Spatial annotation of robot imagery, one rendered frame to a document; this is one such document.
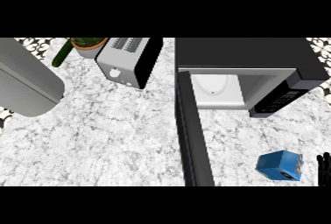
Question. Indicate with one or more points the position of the black microwave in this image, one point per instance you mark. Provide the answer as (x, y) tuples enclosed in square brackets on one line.
[(250, 58)]

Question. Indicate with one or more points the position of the blue milk carton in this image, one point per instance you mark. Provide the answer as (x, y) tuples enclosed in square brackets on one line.
[(278, 165)]

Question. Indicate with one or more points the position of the silver toaster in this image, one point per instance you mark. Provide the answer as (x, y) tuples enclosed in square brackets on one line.
[(128, 59)]

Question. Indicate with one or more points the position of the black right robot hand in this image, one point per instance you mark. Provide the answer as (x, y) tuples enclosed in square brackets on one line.
[(324, 169)]

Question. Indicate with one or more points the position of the black microwave door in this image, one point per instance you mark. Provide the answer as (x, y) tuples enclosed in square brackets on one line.
[(194, 137)]

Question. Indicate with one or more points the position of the potted green plant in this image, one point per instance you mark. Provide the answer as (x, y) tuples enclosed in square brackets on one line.
[(88, 45)]

